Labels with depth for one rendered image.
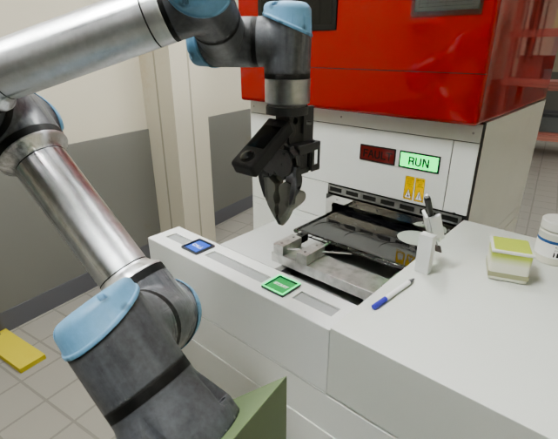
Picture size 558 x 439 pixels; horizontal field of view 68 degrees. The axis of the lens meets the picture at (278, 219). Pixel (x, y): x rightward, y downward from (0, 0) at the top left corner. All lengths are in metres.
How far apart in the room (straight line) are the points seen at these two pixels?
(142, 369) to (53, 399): 1.64
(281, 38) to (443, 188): 0.71
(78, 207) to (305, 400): 0.53
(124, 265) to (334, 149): 0.86
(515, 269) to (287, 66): 0.58
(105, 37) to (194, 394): 0.45
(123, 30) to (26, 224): 2.02
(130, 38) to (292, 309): 0.50
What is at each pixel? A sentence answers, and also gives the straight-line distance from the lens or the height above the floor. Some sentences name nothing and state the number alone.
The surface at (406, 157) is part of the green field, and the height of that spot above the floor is 1.11.
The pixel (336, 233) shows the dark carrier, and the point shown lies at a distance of 1.21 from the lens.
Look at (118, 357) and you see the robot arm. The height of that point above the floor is 1.07.
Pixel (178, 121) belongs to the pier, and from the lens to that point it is 2.72.
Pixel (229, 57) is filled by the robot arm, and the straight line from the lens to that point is 0.69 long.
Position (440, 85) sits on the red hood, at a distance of 1.14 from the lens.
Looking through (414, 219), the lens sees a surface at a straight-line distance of 1.27.
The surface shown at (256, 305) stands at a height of 0.93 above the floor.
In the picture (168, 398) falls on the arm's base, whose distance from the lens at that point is 0.54.
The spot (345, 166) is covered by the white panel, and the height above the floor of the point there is 1.04.
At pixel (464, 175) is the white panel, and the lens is 1.20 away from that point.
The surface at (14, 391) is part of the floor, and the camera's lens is 2.29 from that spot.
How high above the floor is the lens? 1.40
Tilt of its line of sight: 23 degrees down
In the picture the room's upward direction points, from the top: straight up
